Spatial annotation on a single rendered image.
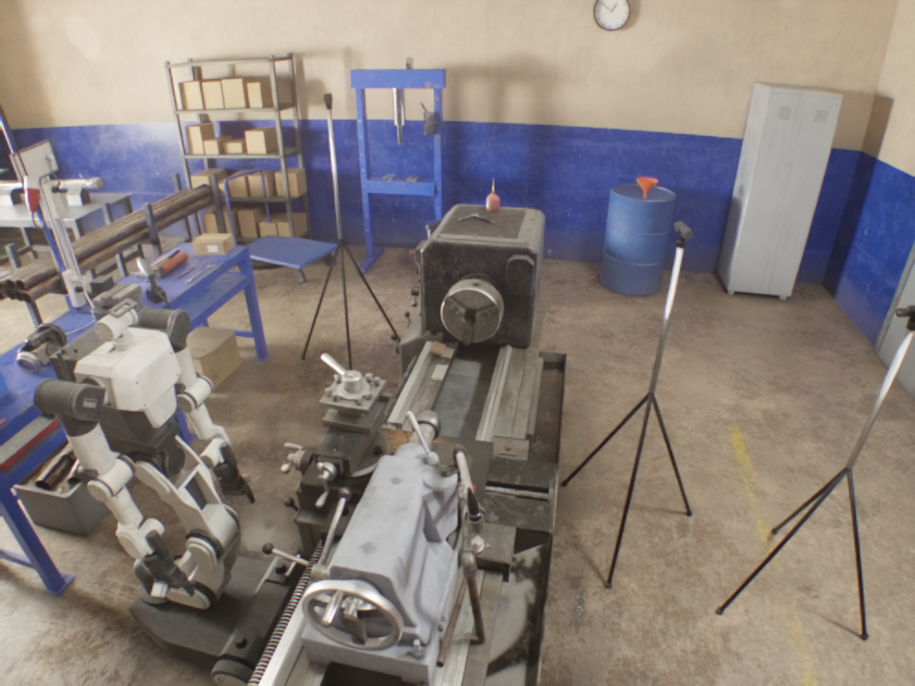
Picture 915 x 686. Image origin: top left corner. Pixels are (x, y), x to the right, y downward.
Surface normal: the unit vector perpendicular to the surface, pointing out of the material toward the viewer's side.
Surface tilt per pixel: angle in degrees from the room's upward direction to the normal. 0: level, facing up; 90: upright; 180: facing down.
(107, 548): 0
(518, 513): 0
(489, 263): 90
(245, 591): 0
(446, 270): 90
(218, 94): 90
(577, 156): 90
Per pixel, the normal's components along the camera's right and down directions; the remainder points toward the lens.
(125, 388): 0.55, 0.34
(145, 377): 0.98, 0.10
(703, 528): 0.00, -0.86
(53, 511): -0.14, 0.50
